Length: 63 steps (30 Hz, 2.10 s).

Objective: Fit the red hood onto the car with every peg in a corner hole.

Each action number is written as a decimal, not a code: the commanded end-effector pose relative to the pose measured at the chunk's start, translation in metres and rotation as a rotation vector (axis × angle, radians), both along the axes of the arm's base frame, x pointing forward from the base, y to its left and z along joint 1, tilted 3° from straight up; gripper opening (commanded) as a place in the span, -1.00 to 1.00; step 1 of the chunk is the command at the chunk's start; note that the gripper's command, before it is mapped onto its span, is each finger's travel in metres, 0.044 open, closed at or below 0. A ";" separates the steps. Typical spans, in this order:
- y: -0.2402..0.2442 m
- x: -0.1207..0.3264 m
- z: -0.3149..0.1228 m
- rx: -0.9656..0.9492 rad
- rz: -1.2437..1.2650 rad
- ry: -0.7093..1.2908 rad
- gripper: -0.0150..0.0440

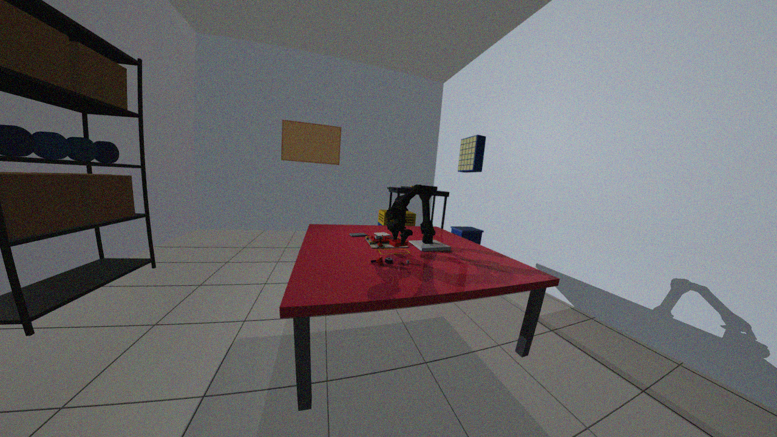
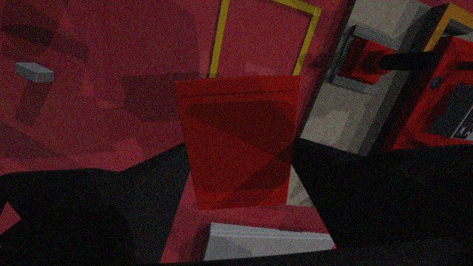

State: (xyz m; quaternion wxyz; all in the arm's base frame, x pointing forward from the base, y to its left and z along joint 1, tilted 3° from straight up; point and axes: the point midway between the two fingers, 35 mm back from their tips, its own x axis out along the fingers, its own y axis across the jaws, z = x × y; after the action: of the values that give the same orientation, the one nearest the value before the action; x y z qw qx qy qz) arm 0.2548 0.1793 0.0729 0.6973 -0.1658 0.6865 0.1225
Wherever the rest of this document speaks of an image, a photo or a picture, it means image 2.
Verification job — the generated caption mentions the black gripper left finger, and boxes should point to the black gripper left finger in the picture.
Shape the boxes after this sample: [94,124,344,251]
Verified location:
[0,142,190,265]

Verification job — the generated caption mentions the beige flat base plate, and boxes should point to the beige flat base plate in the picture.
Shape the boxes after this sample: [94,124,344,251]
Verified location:
[283,0,473,208]

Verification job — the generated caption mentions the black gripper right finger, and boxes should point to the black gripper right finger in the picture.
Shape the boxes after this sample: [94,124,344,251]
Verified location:
[292,136,473,249]

